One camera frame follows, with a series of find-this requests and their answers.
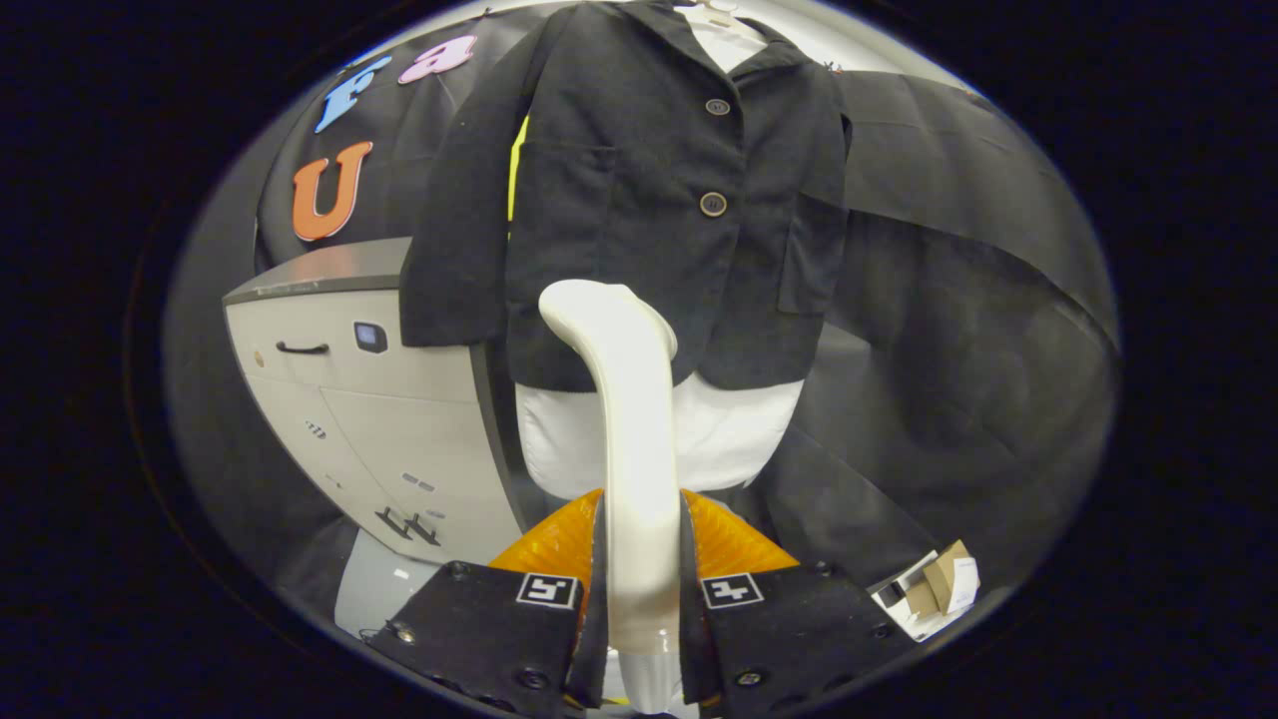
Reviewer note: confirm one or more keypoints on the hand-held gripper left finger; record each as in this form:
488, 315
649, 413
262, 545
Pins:
594, 649

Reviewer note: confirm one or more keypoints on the cardboard box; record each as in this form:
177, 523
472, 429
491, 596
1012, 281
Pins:
939, 584

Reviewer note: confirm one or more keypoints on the black backdrop cloth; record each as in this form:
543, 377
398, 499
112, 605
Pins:
949, 350

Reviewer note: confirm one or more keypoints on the white mannequin torso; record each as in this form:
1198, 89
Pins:
729, 439

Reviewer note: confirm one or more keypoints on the white garment steamer head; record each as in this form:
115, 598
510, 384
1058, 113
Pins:
629, 449

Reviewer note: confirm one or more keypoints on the grey cabinet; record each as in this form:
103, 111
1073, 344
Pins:
399, 429

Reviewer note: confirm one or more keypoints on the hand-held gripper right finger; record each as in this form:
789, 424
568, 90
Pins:
694, 649

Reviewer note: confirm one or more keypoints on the black blazer jacket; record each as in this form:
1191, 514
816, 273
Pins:
619, 200

